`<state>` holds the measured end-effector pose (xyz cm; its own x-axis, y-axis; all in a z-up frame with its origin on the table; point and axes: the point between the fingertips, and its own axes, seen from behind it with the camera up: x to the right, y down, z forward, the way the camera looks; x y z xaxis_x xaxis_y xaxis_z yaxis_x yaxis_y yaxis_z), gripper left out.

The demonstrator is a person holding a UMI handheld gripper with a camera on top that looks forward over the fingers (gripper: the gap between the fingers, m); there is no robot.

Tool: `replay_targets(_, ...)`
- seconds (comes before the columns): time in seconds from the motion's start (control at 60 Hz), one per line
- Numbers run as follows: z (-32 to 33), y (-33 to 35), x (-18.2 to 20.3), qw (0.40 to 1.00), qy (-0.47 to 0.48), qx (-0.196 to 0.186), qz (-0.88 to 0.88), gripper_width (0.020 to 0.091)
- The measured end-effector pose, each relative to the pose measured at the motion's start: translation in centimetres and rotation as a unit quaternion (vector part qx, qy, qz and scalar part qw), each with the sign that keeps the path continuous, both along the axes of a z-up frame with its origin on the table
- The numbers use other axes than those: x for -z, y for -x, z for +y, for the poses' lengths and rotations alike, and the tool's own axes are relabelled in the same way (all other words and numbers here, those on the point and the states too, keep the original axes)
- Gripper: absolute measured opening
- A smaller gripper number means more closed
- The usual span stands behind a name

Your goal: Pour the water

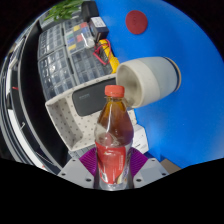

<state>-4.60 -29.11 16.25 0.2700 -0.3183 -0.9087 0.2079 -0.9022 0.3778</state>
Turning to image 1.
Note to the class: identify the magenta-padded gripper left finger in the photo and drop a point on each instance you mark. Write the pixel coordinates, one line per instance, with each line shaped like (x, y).
(75, 172)

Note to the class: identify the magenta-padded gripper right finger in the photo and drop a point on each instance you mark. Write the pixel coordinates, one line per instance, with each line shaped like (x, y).
(151, 171)

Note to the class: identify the clear bottle with red label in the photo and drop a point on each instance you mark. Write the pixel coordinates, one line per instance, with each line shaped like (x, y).
(112, 160)

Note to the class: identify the white carton box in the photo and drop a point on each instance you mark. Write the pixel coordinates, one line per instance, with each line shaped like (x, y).
(140, 140)

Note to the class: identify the white dotted fabric tray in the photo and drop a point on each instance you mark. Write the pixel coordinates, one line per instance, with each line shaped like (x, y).
(71, 130)

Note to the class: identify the black zip pouch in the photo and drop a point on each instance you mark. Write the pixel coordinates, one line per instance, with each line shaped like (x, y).
(90, 98)

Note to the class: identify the black overhead shelf unit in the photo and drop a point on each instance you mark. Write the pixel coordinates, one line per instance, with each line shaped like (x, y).
(30, 100)

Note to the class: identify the white and grey mug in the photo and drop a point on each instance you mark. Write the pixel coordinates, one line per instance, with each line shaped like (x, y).
(153, 80)

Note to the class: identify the grey small-parts drawer cabinet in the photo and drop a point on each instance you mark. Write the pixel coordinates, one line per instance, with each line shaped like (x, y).
(50, 40)
(88, 68)
(53, 75)

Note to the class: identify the yellow multimeter with red leads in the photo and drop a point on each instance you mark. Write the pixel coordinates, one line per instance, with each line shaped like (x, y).
(113, 60)

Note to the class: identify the clear organizer with coloured parts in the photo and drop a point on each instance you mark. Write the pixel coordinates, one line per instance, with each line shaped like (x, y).
(78, 36)

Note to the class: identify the black box with white label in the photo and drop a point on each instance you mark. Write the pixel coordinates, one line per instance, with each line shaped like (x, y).
(98, 28)

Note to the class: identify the flat round red coaster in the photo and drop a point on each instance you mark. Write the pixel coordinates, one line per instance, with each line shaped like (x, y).
(136, 22)

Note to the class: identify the green potted plant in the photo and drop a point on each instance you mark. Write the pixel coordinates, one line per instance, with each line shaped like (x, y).
(63, 10)

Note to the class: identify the flat black case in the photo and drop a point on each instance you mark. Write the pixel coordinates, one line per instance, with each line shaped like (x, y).
(90, 10)

